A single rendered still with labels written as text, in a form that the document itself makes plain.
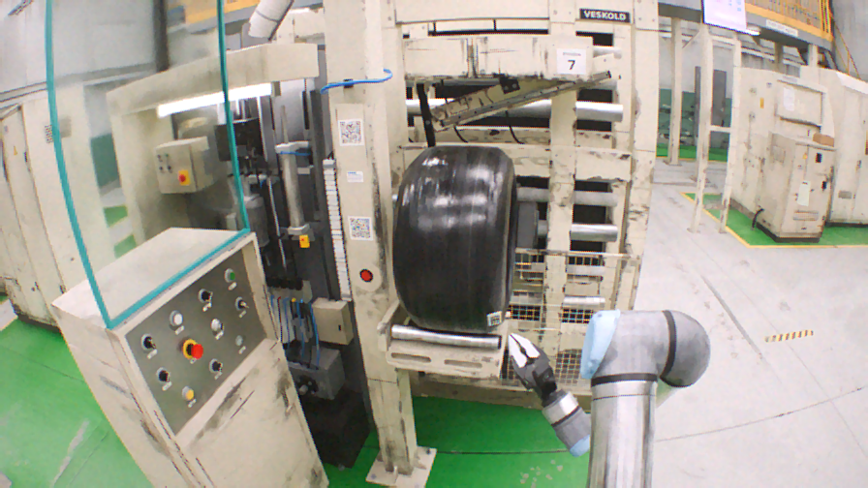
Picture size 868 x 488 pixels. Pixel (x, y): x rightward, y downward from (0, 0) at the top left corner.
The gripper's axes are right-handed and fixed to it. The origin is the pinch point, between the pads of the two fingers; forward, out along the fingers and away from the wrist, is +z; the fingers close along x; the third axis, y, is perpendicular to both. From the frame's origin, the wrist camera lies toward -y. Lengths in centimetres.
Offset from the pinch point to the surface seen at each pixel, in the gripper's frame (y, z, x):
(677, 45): 324, 256, 664
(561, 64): -23, 54, 57
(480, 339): 16.7, 6.4, -4.1
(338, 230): 9, 57, -23
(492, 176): -18.7, 33.7, 15.1
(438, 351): 21.6, 10.9, -16.3
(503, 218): -16.2, 23.7, 11.3
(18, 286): 132, 268, -337
